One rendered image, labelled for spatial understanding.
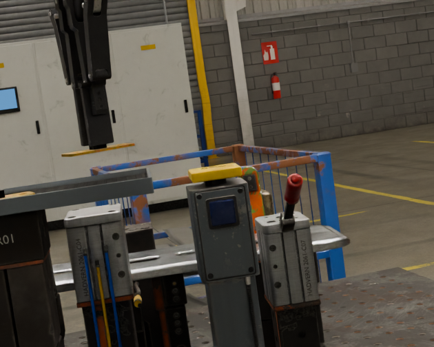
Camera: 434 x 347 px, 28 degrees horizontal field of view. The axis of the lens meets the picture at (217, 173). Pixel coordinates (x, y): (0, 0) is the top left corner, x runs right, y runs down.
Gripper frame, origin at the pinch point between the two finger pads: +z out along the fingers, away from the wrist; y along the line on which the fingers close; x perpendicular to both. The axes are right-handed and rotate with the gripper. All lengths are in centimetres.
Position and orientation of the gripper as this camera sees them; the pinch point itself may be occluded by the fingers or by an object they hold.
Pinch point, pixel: (93, 115)
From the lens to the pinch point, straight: 104.8
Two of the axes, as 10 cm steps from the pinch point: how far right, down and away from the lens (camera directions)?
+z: 1.3, 9.9, 1.1
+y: -5.0, -0.3, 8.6
